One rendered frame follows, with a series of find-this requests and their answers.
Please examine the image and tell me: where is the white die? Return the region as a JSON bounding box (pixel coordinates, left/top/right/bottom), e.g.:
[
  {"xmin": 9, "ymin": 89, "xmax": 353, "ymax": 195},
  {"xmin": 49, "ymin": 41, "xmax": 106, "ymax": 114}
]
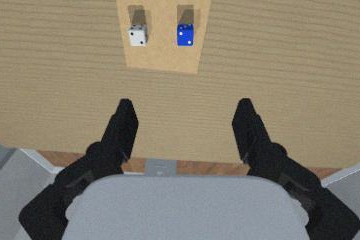
[{"xmin": 128, "ymin": 25, "xmax": 148, "ymax": 46}]

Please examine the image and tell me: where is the blue die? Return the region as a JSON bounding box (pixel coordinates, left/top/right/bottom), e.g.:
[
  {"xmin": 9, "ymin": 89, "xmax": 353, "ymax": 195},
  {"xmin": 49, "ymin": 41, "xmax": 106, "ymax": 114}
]
[{"xmin": 177, "ymin": 24, "xmax": 194, "ymax": 46}]

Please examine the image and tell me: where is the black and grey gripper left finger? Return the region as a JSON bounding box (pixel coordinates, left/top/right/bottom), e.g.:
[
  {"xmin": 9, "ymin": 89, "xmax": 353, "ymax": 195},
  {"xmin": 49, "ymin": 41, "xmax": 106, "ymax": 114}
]
[{"xmin": 18, "ymin": 99, "xmax": 139, "ymax": 240}]

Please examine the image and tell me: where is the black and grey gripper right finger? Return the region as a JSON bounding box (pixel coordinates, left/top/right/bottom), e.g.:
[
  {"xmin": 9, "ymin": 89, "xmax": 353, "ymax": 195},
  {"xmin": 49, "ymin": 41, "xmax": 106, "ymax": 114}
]
[{"xmin": 232, "ymin": 98, "xmax": 360, "ymax": 240}]

